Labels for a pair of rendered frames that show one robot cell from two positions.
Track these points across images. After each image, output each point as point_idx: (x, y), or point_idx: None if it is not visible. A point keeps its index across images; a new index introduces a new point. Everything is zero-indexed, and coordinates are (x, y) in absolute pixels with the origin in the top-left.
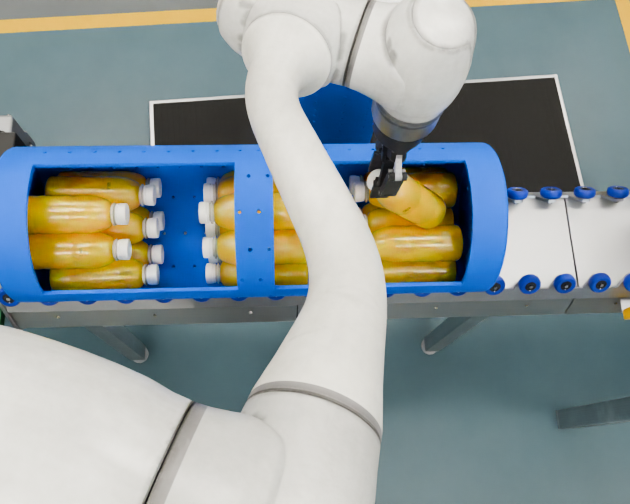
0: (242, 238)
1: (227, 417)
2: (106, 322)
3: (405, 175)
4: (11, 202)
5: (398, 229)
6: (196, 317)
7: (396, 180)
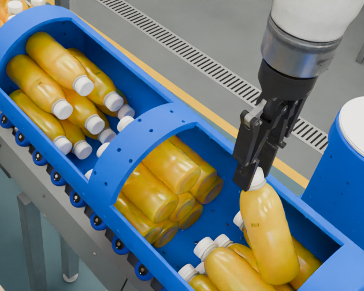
0: (122, 137)
1: None
2: (17, 177)
3: (255, 119)
4: (36, 17)
5: (241, 258)
6: (62, 224)
7: (245, 118)
